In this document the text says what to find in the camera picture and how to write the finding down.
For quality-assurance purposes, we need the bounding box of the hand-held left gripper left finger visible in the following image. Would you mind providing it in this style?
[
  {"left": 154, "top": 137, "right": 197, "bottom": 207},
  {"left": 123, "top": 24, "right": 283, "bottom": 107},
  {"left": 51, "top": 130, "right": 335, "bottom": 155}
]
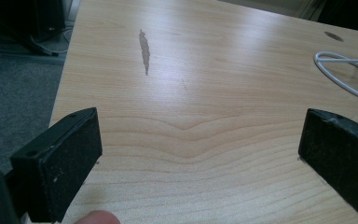
[{"left": 9, "top": 106, "right": 103, "bottom": 223}]

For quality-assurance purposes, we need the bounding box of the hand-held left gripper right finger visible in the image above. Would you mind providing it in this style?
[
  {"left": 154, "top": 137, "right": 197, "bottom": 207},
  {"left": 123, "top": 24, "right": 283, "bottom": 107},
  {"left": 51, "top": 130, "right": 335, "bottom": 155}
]
[{"left": 297, "top": 107, "right": 358, "bottom": 224}]

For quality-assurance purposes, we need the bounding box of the black equipment base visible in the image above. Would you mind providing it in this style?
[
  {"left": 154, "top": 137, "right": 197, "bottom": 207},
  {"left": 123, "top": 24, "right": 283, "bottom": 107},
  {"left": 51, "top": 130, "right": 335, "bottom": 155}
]
[{"left": 0, "top": 0, "right": 67, "bottom": 58}]

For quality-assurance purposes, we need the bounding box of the white wire stand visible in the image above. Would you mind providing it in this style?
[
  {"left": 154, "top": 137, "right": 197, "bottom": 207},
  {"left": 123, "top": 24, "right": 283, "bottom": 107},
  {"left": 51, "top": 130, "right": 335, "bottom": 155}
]
[{"left": 313, "top": 50, "right": 358, "bottom": 105}]

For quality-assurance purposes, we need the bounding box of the white cable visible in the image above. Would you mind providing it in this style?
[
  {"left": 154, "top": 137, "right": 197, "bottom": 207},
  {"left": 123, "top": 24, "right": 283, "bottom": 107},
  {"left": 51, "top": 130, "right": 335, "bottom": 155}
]
[{"left": 29, "top": 27, "right": 75, "bottom": 56}]

